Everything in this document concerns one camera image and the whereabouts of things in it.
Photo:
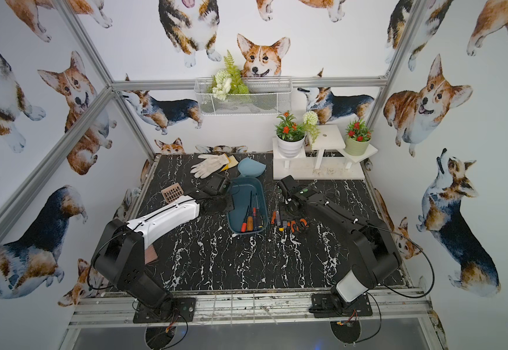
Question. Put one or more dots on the teal storage box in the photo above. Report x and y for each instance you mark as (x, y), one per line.
(240, 190)

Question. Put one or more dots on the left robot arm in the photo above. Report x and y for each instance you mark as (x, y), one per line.
(120, 255)

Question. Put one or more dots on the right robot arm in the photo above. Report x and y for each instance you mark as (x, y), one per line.
(373, 256)

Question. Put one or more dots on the white wire wall basket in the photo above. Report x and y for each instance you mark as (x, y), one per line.
(262, 96)

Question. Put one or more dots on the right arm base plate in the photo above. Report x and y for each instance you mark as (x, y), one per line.
(327, 305)

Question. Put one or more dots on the white potted red flowers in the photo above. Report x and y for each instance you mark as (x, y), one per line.
(291, 135)

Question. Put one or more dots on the yellow cloth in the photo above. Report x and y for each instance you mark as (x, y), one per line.
(232, 162)

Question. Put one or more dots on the white work glove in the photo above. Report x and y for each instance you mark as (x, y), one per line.
(209, 165)

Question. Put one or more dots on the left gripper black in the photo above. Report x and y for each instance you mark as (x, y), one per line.
(216, 187)

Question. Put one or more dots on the blue plastic dustpan scoop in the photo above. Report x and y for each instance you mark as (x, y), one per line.
(251, 168)

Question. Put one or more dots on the brown slotted scoop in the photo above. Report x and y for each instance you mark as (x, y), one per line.
(172, 193)

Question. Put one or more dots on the green white artificial plant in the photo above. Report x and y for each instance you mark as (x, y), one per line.
(228, 81)

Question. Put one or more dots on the white stepped stand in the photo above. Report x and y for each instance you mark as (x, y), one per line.
(321, 158)

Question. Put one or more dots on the green potted red flowers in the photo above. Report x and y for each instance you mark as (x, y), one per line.
(358, 138)

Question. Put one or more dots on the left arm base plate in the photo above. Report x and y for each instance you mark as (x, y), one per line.
(172, 310)

